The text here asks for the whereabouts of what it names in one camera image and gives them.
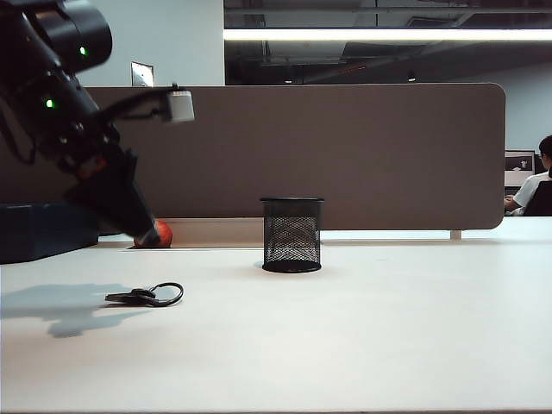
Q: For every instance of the silver metal wall plate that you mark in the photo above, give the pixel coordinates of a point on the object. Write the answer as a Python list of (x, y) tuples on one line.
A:
[(142, 74)]

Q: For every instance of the dark blue box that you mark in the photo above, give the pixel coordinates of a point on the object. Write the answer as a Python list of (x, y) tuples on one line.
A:
[(34, 237)]

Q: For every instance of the black mesh basket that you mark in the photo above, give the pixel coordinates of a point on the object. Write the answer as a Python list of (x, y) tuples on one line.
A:
[(292, 266)]

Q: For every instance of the computer monitor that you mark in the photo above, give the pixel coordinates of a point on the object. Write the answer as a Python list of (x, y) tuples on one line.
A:
[(518, 164)]

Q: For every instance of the person in white shirt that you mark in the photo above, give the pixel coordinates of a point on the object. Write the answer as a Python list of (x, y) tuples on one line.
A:
[(532, 189)]

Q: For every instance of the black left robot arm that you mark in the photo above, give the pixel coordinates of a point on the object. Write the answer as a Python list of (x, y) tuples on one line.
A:
[(52, 77)]

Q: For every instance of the orange fruit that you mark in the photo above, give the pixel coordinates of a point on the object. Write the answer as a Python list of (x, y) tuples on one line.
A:
[(165, 235)]

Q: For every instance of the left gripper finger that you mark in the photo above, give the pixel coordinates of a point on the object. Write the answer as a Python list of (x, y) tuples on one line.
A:
[(116, 202)]

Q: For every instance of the brown desk partition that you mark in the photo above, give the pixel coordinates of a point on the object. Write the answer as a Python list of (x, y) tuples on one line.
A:
[(302, 142)]

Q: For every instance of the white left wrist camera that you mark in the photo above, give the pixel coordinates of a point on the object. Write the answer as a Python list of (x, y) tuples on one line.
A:
[(179, 105)]

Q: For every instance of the dark bunch of keys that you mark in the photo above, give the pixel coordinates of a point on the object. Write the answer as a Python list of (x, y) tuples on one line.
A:
[(128, 296)]

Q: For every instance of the white ceiling light strip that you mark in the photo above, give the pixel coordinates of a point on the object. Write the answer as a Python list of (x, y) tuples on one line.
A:
[(388, 34)]

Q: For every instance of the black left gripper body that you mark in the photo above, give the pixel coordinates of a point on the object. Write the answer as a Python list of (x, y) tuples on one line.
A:
[(82, 151)]

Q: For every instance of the black office chair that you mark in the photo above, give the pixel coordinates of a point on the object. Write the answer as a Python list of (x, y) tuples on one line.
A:
[(541, 202)]

